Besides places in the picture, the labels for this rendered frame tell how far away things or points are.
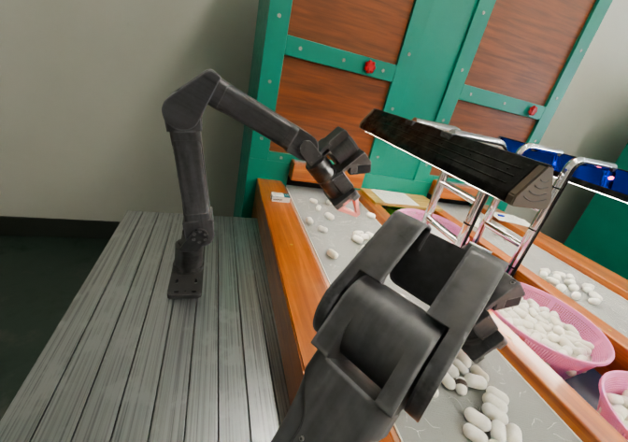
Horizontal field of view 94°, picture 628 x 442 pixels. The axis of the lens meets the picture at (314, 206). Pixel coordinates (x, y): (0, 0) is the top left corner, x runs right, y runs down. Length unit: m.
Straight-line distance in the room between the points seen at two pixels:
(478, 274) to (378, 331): 0.08
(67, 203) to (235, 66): 1.23
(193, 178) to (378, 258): 0.49
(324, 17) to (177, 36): 0.92
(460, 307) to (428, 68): 1.18
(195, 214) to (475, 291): 0.57
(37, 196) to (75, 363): 1.66
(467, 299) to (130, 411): 0.49
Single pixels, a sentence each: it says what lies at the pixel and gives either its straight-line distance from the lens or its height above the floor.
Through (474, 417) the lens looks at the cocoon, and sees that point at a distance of 0.58.
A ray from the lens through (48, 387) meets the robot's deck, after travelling 0.63.
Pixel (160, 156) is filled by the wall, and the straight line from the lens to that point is 1.96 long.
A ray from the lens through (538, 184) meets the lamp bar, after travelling 0.57.
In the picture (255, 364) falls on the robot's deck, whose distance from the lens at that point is 0.61.
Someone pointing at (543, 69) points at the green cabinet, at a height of 1.41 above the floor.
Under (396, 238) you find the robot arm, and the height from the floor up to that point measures 1.05.
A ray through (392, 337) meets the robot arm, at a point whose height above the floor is 1.01.
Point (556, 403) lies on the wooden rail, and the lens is 0.71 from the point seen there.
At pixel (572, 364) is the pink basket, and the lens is 0.85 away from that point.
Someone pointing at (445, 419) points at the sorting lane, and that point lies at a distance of 0.57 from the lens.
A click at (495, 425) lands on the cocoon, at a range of 0.59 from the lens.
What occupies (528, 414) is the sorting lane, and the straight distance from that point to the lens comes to 0.68.
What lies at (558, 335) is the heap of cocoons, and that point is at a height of 0.73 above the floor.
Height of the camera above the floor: 1.15
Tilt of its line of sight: 23 degrees down
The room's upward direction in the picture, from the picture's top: 13 degrees clockwise
